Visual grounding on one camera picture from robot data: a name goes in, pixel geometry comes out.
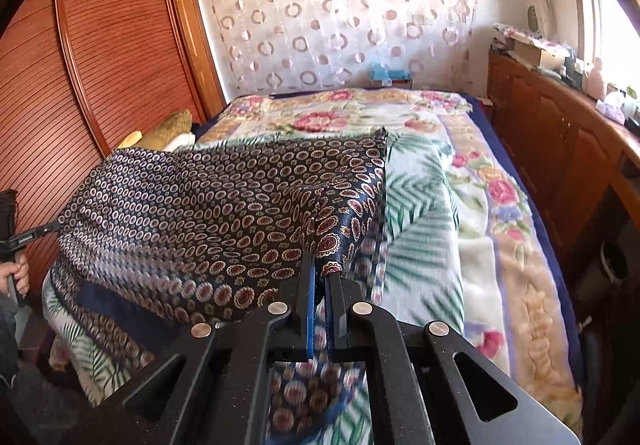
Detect navy circle-patterned garment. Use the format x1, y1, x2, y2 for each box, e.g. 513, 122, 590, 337
47, 127, 391, 436

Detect person's left hand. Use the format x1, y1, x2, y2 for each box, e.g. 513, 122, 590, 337
0, 257, 31, 298

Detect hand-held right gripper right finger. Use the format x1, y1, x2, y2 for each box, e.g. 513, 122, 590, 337
325, 274, 582, 445

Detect floral blanket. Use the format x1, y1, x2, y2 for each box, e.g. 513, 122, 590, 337
192, 87, 586, 431

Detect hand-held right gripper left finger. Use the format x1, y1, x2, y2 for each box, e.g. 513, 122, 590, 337
120, 252, 321, 445

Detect green leaf print bedsheet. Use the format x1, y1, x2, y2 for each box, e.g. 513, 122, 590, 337
42, 132, 466, 445

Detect black round appliance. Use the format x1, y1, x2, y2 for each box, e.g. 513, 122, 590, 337
580, 205, 640, 326

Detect blue tissue box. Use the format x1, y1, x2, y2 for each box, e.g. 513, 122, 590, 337
369, 65, 412, 86

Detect floral cloth bundle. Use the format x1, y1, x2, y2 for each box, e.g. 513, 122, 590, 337
492, 22, 541, 43

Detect white kettle jug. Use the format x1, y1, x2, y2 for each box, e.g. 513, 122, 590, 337
585, 57, 607, 98

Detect person's grey trousers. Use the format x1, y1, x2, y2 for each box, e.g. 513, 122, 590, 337
0, 295, 21, 391

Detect wooden slatted wardrobe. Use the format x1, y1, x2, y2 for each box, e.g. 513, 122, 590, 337
0, 0, 226, 306

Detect yellow plush toy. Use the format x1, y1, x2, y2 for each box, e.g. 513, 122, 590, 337
117, 109, 196, 150

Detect sheer circle-patterned curtain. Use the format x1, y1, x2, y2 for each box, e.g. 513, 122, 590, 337
192, 0, 481, 96

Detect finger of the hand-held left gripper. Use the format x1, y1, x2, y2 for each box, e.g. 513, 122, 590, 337
14, 221, 62, 247

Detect cardboard box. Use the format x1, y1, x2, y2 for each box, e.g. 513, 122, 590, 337
505, 37, 568, 70

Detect wooden-framed window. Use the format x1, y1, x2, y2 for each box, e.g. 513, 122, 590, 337
565, 0, 640, 90

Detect long wooden cabinet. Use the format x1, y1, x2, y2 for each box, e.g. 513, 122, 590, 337
487, 47, 640, 306

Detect white tissue pack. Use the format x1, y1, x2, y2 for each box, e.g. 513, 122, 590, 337
595, 92, 628, 123

